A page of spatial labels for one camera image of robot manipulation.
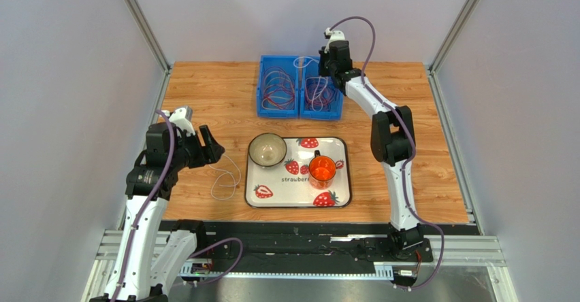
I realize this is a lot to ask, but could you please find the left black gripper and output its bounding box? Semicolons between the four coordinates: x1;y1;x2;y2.
169;124;225;171

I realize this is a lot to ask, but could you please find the pink cable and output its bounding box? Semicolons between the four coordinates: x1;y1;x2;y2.
304;77;340;112

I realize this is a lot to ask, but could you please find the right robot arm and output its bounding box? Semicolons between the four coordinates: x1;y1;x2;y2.
319;39;424;258

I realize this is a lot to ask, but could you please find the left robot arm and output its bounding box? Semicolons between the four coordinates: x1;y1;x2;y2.
94;122;225;301

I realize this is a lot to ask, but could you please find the right blue plastic bin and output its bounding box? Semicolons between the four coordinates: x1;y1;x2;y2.
293;56;344;121

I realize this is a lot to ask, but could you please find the blue plastic bin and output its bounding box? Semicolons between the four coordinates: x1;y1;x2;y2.
255;55;300;119
293;56;344;121

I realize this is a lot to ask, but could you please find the beige ceramic bowl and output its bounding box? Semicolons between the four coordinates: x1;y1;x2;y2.
248;133;287;167

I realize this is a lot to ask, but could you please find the left blue plastic bin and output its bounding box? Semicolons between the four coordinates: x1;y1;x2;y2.
255;55;300;119

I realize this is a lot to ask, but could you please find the strawberry print tray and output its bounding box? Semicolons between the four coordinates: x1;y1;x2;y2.
245;137;353;208

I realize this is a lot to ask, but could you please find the orange transparent mug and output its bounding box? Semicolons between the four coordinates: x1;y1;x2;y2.
308;150;337;190

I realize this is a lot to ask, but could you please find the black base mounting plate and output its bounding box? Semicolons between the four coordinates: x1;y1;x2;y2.
197;221;478;274

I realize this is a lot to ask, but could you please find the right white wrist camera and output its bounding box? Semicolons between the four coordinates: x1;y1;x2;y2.
324;27;346;53

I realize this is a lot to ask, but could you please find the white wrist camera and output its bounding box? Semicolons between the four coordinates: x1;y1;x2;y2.
162;105;196;137
324;27;346;53

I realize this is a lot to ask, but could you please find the dark blue cable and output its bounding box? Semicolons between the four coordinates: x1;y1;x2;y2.
304;77;341;112

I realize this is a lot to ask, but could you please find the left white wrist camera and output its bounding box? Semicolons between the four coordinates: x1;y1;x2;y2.
162;105;196;137

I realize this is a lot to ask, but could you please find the aluminium frame rail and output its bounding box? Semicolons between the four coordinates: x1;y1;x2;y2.
81;229;519;302

